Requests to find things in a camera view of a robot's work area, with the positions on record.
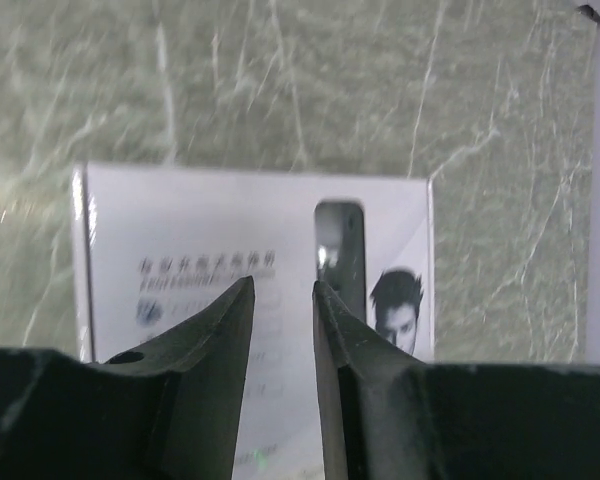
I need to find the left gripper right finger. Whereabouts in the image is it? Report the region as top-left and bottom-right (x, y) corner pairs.
(313, 282), (600, 479)

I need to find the black silver hair clipper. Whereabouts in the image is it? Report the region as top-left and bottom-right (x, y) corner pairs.
(314, 201), (366, 321)

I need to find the white box with black tray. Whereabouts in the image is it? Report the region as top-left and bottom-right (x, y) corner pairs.
(71, 162), (435, 479)

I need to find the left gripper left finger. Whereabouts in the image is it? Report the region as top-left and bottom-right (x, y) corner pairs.
(0, 277), (255, 479)

